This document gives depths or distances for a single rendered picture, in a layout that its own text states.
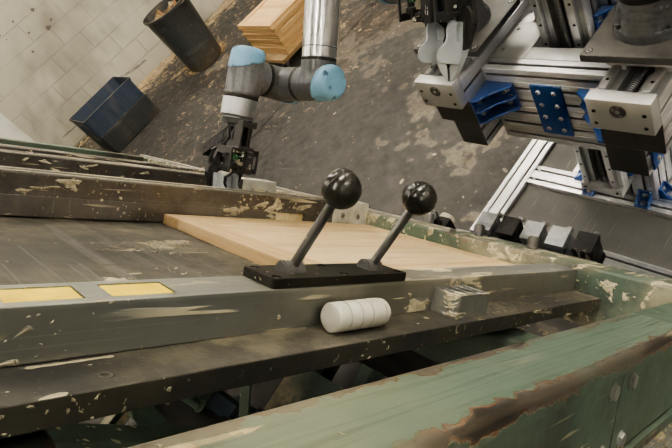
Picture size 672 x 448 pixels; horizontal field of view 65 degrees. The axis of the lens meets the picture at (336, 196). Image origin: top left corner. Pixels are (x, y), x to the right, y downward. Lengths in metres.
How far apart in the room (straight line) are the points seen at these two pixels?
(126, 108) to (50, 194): 4.43
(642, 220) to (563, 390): 1.67
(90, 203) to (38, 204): 0.08
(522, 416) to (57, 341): 0.30
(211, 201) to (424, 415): 0.84
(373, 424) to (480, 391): 0.09
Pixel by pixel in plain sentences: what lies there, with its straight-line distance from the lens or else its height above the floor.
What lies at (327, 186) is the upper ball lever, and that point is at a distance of 0.47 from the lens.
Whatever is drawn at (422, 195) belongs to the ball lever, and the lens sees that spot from 0.56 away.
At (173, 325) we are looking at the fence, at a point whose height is 1.56.
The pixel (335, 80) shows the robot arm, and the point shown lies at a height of 1.30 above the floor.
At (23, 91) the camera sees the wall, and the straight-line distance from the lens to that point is 6.19.
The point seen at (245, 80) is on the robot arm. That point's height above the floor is 1.38.
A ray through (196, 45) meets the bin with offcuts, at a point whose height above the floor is 0.24.
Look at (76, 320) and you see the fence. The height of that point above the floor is 1.63.
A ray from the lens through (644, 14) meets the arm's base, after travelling 1.28.
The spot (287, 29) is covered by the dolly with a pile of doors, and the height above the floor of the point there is 0.28.
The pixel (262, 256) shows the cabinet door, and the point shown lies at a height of 1.35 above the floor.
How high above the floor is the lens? 1.82
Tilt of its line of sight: 38 degrees down
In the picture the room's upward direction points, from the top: 37 degrees counter-clockwise
